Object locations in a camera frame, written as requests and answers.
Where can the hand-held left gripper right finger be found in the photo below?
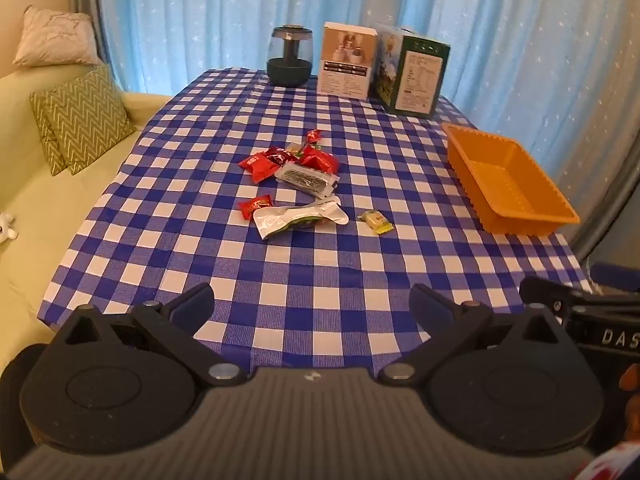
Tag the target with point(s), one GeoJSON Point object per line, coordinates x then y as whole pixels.
{"type": "Point", "coordinates": [425, 305]}

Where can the white cardboard box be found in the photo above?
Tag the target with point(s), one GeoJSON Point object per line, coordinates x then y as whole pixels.
{"type": "Point", "coordinates": [346, 70]}

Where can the blue white checkered tablecloth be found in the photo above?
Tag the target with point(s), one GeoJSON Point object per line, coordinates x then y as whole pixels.
{"type": "Point", "coordinates": [350, 270]}

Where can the red white patterned clothing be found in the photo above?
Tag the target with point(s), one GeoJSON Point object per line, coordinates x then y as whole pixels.
{"type": "Point", "coordinates": [610, 465]}

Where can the small red candy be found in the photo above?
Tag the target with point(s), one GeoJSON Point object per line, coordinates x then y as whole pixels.
{"type": "Point", "coordinates": [315, 136]}

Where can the dark red snack packet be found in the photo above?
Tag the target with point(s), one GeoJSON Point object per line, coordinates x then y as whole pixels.
{"type": "Point", "coordinates": [280, 156]}

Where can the long red snack packet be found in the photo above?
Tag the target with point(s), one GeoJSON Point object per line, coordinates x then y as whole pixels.
{"type": "Point", "coordinates": [257, 164]}

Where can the green cardboard box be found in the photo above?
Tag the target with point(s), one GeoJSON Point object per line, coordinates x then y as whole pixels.
{"type": "Point", "coordinates": [417, 80]}

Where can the yellow green candy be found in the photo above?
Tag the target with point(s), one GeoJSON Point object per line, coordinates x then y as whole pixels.
{"type": "Point", "coordinates": [375, 221]}

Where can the dark green glass humidifier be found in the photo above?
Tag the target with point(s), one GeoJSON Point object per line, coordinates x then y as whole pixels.
{"type": "Point", "coordinates": [289, 67]}

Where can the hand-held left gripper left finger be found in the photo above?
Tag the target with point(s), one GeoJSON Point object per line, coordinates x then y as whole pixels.
{"type": "Point", "coordinates": [192, 301]}

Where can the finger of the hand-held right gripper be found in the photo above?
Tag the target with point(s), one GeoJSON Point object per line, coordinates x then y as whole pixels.
{"type": "Point", "coordinates": [545, 290]}
{"type": "Point", "coordinates": [615, 275]}

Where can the blue star curtain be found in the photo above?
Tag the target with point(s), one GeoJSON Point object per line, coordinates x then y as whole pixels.
{"type": "Point", "coordinates": [225, 10]}

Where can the white silver snack packet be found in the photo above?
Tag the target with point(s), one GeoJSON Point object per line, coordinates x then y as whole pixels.
{"type": "Point", "coordinates": [280, 220]}

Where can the white pillow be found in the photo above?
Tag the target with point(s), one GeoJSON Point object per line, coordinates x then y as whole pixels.
{"type": "Point", "coordinates": [55, 35]}

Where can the light green sofa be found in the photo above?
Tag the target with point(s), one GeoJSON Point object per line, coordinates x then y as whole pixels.
{"type": "Point", "coordinates": [30, 270]}

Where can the clear packet dark contents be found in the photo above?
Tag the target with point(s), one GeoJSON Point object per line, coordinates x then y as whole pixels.
{"type": "Point", "coordinates": [305, 180]}

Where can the red snack packet white print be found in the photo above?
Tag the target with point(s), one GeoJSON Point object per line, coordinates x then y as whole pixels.
{"type": "Point", "coordinates": [320, 160]}

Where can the green zigzag pillow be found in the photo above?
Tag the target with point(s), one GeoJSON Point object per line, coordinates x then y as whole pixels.
{"type": "Point", "coordinates": [90, 115]}
{"type": "Point", "coordinates": [42, 125]}

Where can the small white toy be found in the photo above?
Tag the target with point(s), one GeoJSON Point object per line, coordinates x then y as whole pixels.
{"type": "Point", "coordinates": [6, 225]}

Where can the orange plastic tray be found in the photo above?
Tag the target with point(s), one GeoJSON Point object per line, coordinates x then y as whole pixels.
{"type": "Point", "coordinates": [500, 180]}

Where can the person's right hand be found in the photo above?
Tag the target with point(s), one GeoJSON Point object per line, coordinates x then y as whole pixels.
{"type": "Point", "coordinates": [632, 377]}

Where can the small red snack packet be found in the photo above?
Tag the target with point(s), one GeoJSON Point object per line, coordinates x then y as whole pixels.
{"type": "Point", "coordinates": [256, 206]}

